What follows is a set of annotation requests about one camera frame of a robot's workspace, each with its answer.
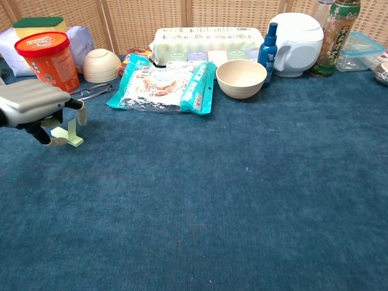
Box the pale green strip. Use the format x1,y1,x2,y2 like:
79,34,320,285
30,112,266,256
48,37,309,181
50,118,84,148

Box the green tea bottle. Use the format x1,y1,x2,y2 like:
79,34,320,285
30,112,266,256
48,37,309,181
309,0,362,77

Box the blue spray bottle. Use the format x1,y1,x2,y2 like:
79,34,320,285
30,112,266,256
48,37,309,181
257,22,279,89

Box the dark framed eyeglasses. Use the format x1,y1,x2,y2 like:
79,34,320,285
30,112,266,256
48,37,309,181
70,83,113,101

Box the small glass cup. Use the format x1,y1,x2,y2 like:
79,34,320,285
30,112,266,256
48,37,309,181
372,60,388,85

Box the brown orange cookie bag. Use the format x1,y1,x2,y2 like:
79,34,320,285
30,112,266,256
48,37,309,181
117,47,152,77

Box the upright beige bowl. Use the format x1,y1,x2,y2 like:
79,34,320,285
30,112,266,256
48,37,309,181
215,59,268,100

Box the clear water bottle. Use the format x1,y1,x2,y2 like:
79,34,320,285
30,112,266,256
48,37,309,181
310,0,334,31

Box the white lidded plastic container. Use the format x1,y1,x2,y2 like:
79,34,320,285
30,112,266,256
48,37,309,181
267,12,324,78

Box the colourful pocket tissue pack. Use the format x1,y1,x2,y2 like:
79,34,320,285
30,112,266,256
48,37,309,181
166,48,262,69

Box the upside-down beige bowl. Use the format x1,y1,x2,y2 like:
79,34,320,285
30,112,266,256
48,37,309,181
82,48,122,84

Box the white tissue pack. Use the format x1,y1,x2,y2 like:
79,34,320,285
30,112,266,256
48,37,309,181
0,25,92,77

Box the teal snack bag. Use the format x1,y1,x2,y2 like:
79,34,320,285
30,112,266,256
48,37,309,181
105,53,217,115

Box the toilet paper roll pack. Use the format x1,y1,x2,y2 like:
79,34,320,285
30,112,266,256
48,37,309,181
150,26,265,66

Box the blue table cloth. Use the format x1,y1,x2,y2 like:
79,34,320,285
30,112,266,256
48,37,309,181
0,54,388,291

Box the red instant noodle cup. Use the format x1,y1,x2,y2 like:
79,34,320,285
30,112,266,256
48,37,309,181
14,31,81,93

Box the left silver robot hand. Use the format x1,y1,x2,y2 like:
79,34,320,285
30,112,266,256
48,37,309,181
0,78,88,148

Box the green yellow sponge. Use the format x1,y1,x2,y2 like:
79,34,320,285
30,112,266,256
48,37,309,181
12,16,68,39

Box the clear blue-lidded food container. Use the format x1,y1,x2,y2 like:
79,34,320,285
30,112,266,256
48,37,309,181
335,32,386,73

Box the wicker folding screen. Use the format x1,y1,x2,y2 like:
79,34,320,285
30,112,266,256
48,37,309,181
0,0,388,58

